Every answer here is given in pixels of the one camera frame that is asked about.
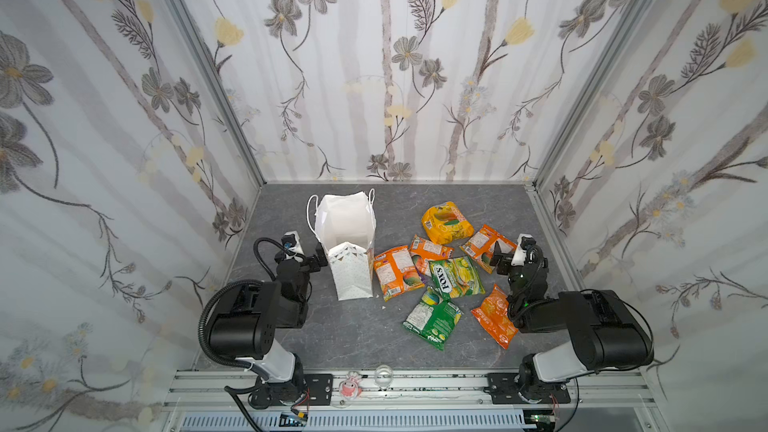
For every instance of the pink toy figure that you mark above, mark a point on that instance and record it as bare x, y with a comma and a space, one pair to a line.
350, 387

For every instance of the orange chips pack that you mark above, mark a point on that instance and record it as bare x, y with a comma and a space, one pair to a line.
492, 315

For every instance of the white cartoon paper bag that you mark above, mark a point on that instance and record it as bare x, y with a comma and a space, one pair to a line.
345, 226

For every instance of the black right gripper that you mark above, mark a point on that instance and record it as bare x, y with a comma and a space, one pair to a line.
507, 258

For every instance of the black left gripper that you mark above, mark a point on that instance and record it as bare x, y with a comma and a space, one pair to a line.
313, 258

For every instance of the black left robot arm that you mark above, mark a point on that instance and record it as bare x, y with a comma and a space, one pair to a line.
237, 326

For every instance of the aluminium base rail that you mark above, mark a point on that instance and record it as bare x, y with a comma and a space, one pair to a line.
412, 389

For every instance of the orange white snack pack right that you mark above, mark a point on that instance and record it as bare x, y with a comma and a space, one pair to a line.
481, 246

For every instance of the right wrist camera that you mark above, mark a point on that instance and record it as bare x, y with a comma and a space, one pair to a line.
524, 241

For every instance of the green snack pack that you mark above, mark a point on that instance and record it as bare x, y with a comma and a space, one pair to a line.
433, 318

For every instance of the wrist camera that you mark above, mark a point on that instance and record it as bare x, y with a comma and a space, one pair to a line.
524, 241
291, 245

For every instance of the yellow green Fox candy bag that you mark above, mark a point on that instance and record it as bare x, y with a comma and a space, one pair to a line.
456, 277

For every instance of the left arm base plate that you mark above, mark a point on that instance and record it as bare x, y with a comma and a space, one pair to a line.
311, 389

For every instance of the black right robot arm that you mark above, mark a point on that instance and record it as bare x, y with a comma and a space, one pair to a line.
603, 334

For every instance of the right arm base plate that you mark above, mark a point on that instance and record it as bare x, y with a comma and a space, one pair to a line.
509, 389

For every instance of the large orange snack pack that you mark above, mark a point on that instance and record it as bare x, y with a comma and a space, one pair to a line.
396, 272

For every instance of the white vented cable duct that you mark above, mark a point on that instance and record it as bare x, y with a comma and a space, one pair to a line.
375, 420

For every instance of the clear plastic ball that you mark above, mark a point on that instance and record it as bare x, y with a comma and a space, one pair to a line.
383, 376

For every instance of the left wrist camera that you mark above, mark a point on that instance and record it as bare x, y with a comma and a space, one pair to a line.
291, 245

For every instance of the yellow mango snack bag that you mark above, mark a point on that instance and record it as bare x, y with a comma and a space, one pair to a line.
444, 224

